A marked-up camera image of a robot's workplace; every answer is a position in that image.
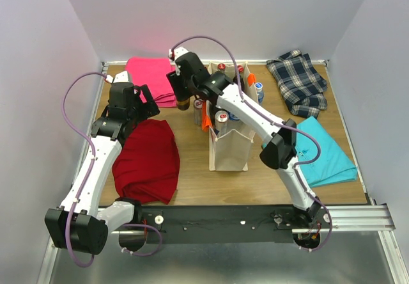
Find black can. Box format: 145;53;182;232
174;89;191;111

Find pink folded cloth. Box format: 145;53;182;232
125;57;176;108

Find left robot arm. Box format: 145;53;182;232
45;82;160;255

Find plaid navy white shirt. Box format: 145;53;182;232
266;49;328;118

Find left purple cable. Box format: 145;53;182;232
61;71;111;268

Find aluminium frame rail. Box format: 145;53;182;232
91;202;396;232

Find silver can red tab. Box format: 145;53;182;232
193;99;203;126

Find silver can front table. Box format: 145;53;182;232
214;110;229;137

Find red folded cloth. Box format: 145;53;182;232
112;119;180;204

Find teal folded shorts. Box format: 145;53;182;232
295;117;357;187

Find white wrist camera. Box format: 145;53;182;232
168;46;188;62
104;71;132;84

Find clear water bottle blue label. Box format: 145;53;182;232
228;111;240;122

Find beige canvas tote bag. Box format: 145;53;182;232
201;61;258;171

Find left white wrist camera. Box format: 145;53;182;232
104;71;132;84

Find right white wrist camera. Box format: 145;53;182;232
168;46;188;62

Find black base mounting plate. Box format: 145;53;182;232
105;204;333;245

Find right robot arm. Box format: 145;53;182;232
167;47;321;228

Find cola glass bottle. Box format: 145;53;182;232
217;63;226;74

